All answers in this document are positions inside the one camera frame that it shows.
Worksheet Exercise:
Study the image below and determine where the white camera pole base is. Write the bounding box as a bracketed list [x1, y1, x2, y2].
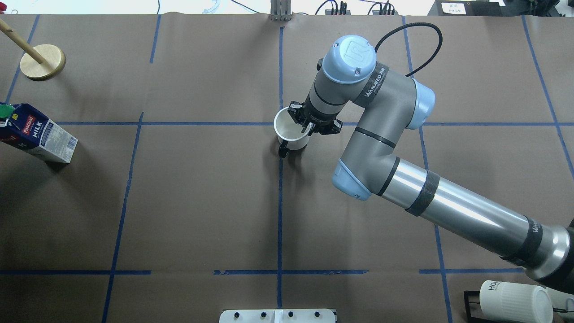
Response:
[219, 308, 338, 323]

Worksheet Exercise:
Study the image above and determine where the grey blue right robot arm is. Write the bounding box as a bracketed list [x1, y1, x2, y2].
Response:
[288, 35, 573, 293]

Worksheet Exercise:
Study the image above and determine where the white ribbed HOME cup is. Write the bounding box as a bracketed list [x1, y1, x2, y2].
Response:
[479, 280, 553, 323]

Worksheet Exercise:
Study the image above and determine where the aluminium frame post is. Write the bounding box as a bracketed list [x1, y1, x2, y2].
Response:
[269, 0, 293, 21]

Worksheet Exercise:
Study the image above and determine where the black wire cup rack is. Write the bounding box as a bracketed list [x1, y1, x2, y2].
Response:
[464, 290, 490, 323]

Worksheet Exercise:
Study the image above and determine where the white smiley face mug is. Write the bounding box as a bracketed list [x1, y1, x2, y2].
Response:
[273, 108, 310, 158]

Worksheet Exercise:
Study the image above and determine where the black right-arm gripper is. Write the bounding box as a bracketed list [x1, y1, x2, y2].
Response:
[288, 100, 343, 136]

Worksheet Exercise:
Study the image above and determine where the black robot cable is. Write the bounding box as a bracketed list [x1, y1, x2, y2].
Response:
[374, 22, 444, 78]

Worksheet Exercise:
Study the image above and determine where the wooden mug tree stand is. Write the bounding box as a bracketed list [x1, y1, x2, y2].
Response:
[0, 20, 66, 81]

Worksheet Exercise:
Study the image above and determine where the blue Pascual milk carton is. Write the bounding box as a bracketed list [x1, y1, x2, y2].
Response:
[0, 102, 78, 164]

